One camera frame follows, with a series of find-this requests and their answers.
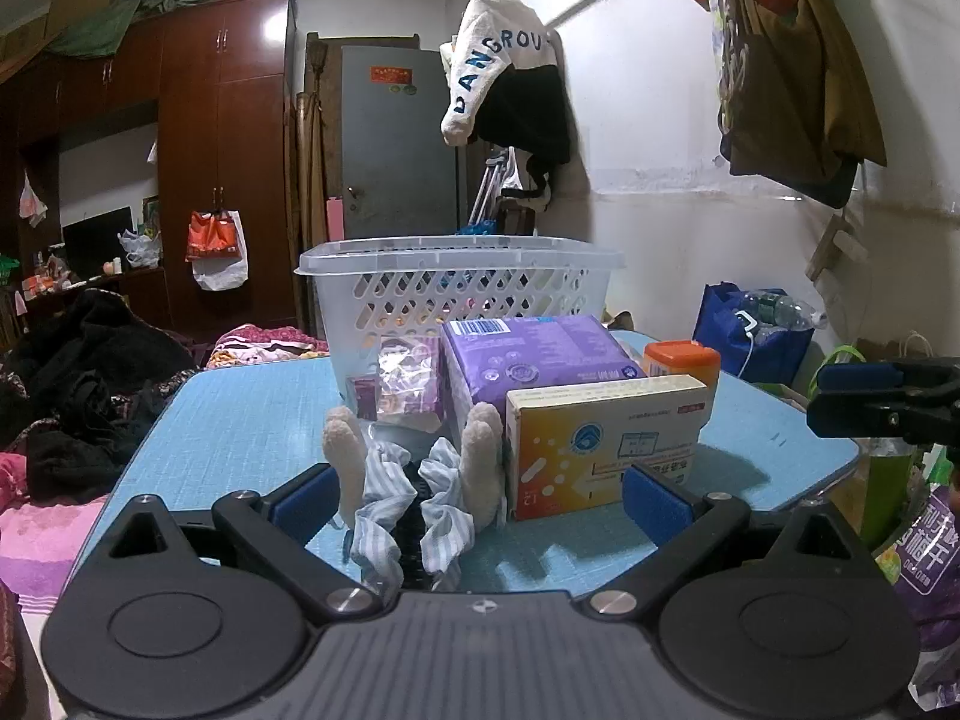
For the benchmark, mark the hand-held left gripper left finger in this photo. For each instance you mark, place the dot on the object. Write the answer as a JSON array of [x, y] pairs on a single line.
[[304, 502]]

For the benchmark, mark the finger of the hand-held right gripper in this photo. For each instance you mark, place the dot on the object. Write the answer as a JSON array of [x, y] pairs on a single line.
[[855, 376], [851, 414]]

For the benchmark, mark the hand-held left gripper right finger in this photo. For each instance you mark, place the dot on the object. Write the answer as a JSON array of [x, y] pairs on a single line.
[[656, 502]]

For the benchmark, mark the striped scrunchie with plush ears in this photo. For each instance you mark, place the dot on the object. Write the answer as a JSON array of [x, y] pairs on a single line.
[[382, 499]]

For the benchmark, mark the yellow and white medicine box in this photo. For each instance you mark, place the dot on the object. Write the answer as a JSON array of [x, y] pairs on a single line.
[[600, 442]]

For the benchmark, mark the purple cardboard box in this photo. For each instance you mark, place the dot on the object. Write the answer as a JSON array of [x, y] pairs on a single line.
[[525, 367]]

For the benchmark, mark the white plastic lattice basket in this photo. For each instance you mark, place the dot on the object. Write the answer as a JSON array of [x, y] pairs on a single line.
[[450, 292]]

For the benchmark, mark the clear plastic bottle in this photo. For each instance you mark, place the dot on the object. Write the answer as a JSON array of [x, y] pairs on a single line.
[[780, 311]]

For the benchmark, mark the small maroon sachet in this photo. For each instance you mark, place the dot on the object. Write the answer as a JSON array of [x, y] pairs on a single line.
[[364, 396]]

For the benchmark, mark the blue shopping bag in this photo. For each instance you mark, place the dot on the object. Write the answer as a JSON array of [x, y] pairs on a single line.
[[720, 337]]

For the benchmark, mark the orange-lid white bottle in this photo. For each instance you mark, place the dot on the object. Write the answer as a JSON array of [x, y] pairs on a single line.
[[682, 360]]

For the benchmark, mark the purple snack bag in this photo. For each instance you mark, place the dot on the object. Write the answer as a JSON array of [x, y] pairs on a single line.
[[930, 555]]

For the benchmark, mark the pink floral bedding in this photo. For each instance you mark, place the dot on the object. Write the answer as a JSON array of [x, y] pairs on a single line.
[[255, 345]]

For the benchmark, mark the dark clothing pile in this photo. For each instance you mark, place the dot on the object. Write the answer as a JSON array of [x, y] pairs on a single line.
[[82, 375]]

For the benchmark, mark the red and white plastic bag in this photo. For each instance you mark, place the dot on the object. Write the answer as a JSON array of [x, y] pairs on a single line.
[[214, 247]]

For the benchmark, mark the olive cloth bag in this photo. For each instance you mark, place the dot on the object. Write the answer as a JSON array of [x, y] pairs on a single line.
[[802, 105]]

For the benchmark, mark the blue plastic bag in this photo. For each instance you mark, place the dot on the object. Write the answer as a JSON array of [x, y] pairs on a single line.
[[476, 227]]

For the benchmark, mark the black monitor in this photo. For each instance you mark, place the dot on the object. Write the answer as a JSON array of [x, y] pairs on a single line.
[[97, 244]]

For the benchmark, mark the wooden planks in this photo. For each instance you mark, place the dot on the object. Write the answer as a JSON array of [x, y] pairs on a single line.
[[311, 165]]

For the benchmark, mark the brown wooden wardrobe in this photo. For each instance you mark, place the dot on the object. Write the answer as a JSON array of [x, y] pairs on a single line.
[[225, 165]]

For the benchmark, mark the metal crutches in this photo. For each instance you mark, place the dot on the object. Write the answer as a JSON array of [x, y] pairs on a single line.
[[487, 187]]

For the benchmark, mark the grey metal door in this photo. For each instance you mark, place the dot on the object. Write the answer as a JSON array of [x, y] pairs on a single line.
[[397, 157]]

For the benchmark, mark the white hanging plastic bag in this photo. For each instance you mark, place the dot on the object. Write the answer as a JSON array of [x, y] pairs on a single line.
[[31, 202]]

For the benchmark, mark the black hanging garment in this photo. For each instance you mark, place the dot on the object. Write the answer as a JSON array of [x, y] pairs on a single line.
[[525, 112]]

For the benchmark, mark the white hooded sweatshirt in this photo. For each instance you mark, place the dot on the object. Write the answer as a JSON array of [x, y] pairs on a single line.
[[487, 37]]

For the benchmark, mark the green cloth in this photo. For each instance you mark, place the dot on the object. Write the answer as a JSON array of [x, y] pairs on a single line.
[[112, 22]]

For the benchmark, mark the wooden wall bracket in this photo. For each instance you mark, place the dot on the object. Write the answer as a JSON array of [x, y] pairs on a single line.
[[836, 244]]

